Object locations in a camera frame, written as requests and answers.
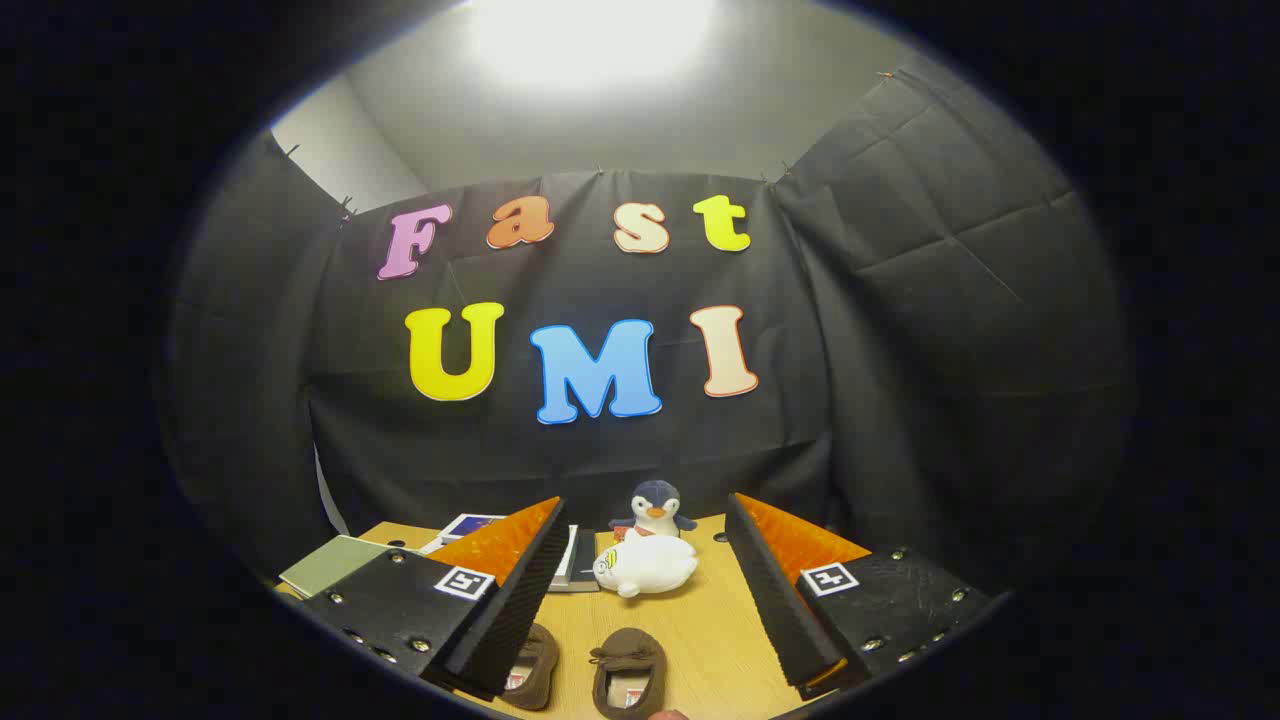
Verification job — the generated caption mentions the ceiling light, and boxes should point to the ceiling light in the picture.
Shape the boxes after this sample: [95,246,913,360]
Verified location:
[465,0,721,96]

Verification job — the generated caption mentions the green fabric storage box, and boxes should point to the green fabric storage box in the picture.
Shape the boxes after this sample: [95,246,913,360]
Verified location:
[278,535,401,599]

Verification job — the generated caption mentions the book with dark blue cover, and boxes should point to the book with dark blue cover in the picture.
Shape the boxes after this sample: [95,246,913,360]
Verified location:
[437,513,506,551]

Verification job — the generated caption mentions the brown fuzzy shoe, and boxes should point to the brown fuzzy shoe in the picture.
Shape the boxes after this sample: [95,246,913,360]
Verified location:
[500,623,561,712]
[589,627,669,720]

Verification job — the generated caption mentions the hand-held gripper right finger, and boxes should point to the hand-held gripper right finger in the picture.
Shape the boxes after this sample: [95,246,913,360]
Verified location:
[725,492,993,701]

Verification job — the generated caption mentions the white seal plush toy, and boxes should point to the white seal plush toy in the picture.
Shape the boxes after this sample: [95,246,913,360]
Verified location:
[593,532,699,599]

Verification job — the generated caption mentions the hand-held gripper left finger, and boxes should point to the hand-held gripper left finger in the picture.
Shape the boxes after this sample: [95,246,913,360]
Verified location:
[303,496,571,699]

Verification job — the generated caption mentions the penguin plush toy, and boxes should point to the penguin plush toy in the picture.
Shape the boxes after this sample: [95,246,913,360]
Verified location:
[610,480,699,541]

